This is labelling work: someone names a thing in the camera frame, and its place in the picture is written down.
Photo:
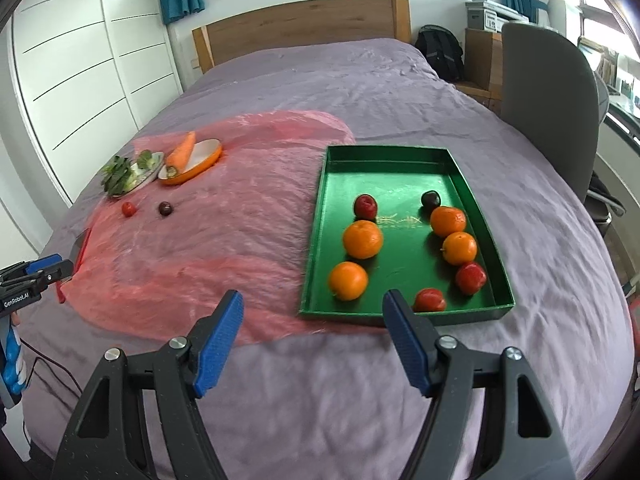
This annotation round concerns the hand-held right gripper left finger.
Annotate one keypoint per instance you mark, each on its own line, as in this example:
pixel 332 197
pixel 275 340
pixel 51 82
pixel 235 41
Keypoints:
pixel 220 345

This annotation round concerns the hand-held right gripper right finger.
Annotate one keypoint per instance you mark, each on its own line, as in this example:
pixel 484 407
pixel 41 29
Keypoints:
pixel 407 345

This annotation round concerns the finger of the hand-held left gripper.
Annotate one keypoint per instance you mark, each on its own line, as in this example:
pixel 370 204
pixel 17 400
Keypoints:
pixel 45 263
pixel 60 272

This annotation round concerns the red apple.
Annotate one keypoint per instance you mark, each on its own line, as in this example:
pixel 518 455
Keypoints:
pixel 365 206
pixel 470 277
pixel 129 208
pixel 429 300

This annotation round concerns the round orange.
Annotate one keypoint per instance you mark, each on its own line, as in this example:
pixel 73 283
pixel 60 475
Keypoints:
pixel 363 239
pixel 348 280
pixel 448 221
pixel 459 248

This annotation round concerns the green tray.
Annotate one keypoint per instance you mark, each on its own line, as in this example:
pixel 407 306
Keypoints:
pixel 400 170

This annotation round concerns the black phone in red case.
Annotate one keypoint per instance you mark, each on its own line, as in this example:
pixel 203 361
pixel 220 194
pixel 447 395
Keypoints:
pixel 80 250

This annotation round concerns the pink plastic sheet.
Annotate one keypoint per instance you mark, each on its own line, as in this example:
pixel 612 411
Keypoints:
pixel 200 240

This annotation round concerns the green bok choy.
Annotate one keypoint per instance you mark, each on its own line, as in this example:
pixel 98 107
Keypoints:
pixel 117 172

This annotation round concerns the dark purple plum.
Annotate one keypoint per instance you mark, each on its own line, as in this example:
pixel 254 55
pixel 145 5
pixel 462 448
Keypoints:
pixel 165 208
pixel 430 200

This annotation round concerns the patterned white plate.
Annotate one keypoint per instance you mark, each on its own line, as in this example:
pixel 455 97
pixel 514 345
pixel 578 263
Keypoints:
pixel 151 176

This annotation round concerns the carrot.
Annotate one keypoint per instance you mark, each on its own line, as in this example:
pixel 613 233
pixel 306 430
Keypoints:
pixel 181 152

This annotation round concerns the orange oval dish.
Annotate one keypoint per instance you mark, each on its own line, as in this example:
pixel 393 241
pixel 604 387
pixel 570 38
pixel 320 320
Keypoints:
pixel 205 157

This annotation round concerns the white wardrobe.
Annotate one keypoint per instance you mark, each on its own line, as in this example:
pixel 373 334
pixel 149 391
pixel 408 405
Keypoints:
pixel 75 60

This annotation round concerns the purple bed blanket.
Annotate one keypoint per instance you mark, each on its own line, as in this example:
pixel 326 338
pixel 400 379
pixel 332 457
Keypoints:
pixel 350 85

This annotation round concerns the grey chair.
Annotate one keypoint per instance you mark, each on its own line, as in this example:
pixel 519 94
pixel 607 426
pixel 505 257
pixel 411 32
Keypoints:
pixel 550 100

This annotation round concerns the black backpack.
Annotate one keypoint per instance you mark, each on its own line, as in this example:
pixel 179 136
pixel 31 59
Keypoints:
pixel 440 55

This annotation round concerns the wooden dresser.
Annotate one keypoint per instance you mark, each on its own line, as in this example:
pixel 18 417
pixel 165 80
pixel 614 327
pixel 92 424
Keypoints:
pixel 480 60

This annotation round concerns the wooden headboard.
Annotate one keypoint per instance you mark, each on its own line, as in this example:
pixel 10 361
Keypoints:
pixel 300 30

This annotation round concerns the white printer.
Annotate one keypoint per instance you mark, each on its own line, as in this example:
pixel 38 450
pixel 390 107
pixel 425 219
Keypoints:
pixel 485 15

